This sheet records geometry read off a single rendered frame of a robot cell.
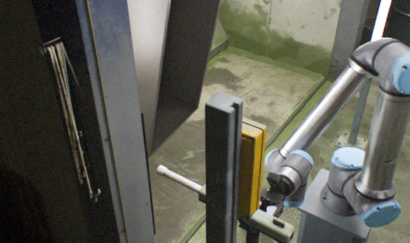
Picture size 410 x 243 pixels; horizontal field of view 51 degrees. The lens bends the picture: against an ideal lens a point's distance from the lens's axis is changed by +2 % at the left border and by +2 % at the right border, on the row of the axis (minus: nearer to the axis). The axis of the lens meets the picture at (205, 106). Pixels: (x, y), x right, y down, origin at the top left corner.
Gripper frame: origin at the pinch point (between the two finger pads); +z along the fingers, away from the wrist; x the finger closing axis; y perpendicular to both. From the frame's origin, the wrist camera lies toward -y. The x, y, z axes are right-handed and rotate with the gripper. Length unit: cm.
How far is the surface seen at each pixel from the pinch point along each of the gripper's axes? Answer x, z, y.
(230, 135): -3, 22, -48
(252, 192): -6.4, 16.0, -29.0
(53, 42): 53, 19, -52
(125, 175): 46.5, 7.3, 0.8
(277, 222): -7.9, 1.9, -5.9
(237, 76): 136, -228, 105
